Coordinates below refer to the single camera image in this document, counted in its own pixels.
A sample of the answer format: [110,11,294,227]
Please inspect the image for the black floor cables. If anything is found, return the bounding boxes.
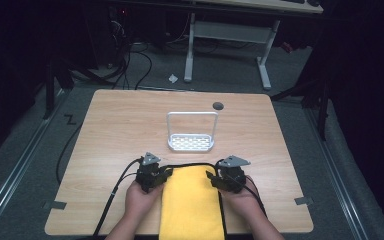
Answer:
[69,19,154,91]

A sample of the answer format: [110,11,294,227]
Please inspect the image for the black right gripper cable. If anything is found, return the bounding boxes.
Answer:
[236,174,268,219]

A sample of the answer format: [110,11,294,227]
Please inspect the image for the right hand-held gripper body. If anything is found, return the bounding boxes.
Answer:
[213,154,252,195]

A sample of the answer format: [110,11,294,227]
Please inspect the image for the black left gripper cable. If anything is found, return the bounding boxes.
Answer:
[91,157,144,240]

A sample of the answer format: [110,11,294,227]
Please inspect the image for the thin black floor cable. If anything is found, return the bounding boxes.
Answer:
[55,123,83,186]

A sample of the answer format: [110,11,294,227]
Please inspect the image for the grey tape strip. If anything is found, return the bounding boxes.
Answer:
[294,196,315,206]
[42,200,68,211]

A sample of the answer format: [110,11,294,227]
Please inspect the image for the black metal stand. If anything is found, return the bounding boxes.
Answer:
[269,66,331,142]
[42,56,76,120]

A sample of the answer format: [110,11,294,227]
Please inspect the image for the small red object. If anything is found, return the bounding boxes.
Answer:
[280,41,295,54]

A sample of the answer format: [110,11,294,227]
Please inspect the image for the white-legged desk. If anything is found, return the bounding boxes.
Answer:
[183,0,324,91]

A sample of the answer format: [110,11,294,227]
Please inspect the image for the person's left hand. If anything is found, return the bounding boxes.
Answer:
[124,179,165,226]

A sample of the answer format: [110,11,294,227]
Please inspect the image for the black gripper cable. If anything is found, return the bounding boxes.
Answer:
[91,157,144,240]
[236,174,268,219]

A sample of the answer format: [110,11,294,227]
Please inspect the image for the metal floor rail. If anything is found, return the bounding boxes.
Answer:
[304,108,370,240]
[0,89,68,231]

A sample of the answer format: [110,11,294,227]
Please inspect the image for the white metal rack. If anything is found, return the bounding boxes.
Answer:
[165,110,220,153]

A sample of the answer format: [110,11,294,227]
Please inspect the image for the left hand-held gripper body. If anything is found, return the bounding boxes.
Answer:
[135,151,164,194]

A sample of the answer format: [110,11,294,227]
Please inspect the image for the grey and yellow cloth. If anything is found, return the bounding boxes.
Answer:
[158,162,228,240]

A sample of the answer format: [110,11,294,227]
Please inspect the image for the person's right hand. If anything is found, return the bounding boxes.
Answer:
[217,175,265,225]

